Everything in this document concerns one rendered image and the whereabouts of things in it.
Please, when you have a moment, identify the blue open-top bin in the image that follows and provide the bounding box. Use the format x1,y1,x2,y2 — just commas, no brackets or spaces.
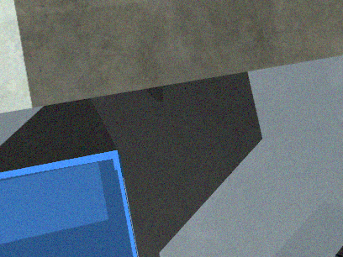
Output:
0,150,140,257

